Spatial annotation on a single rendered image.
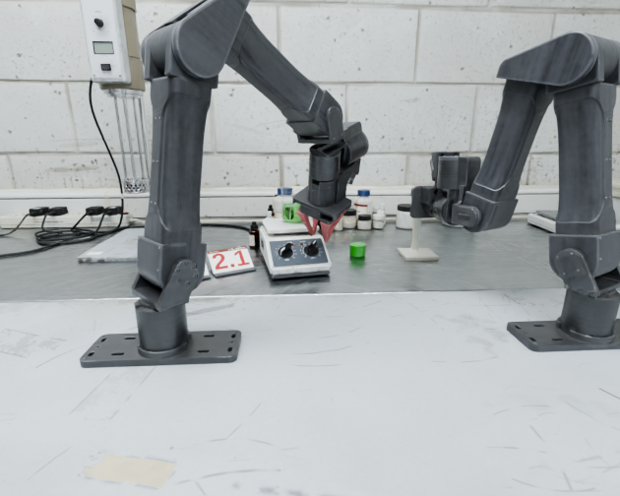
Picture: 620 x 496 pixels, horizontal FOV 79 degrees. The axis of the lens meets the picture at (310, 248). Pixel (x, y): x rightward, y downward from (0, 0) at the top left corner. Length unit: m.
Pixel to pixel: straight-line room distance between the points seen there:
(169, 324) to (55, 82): 1.13
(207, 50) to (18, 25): 1.13
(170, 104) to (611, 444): 0.57
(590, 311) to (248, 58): 0.57
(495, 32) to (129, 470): 1.47
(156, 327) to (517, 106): 0.60
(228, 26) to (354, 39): 0.89
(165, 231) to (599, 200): 0.56
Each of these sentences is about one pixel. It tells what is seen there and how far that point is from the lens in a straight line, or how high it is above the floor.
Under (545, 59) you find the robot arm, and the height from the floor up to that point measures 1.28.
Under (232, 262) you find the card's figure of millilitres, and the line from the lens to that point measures 0.84.
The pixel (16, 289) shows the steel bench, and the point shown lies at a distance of 0.92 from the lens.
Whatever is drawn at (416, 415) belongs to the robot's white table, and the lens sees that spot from 0.45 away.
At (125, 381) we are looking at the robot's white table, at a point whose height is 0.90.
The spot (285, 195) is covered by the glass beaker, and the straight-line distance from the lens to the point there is 0.86.
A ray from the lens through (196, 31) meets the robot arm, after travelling 0.49.
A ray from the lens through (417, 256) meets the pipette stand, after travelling 0.93.
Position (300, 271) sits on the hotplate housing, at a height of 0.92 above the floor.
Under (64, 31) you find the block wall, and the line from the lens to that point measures 1.51.
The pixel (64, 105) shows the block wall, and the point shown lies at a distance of 1.50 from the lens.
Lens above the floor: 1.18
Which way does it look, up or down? 17 degrees down
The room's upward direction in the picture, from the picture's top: straight up
